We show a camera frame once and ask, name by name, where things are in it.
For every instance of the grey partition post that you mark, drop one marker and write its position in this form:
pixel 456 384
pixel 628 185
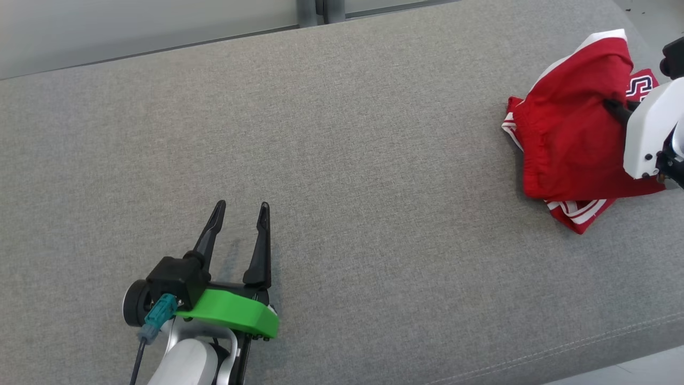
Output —
pixel 320 9

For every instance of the red jersey with black lettering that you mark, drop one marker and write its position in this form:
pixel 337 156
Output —
pixel 580 216

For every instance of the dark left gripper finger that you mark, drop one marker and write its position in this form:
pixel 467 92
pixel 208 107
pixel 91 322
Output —
pixel 261 251
pixel 211 235

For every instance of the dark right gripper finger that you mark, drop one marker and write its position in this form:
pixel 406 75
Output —
pixel 617 110

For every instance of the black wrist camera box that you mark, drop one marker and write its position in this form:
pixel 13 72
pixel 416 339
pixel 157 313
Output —
pixel 674 56
pixel 173 275

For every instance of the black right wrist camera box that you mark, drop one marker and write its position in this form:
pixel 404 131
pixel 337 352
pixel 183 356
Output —
pixel 674 56

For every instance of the grey fabric sofa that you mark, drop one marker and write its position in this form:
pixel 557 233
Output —
pixel 374 160

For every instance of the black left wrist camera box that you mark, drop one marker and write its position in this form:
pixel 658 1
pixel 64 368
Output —
pixel 173 275

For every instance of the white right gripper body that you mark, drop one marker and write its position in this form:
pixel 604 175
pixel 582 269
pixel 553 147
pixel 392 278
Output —
pixel 649 133

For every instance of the teal left camera connector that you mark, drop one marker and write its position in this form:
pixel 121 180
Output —
pixel 159 315

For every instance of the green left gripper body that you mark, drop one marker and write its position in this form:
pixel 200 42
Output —
pixel 235 315

